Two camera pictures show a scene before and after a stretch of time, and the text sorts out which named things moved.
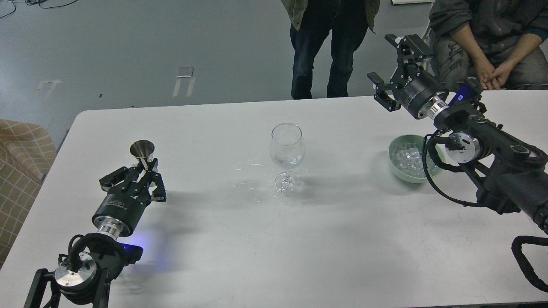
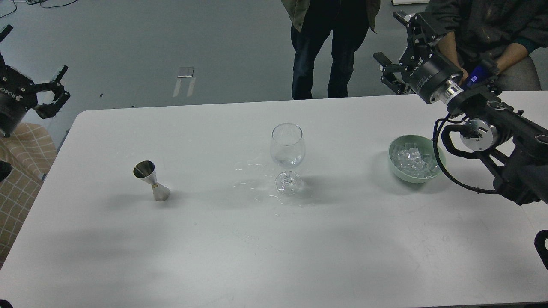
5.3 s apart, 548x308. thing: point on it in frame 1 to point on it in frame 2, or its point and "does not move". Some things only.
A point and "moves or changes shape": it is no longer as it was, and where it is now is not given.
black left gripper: (121, 208) to (18, 94)
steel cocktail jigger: (143, 149) moves or changes shape
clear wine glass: (287, 149) does not move
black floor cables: (37, 2) does not move
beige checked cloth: (27, 153) does not move
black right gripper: (413, 86) to (427, 70)
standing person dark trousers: (312, 21) does not move
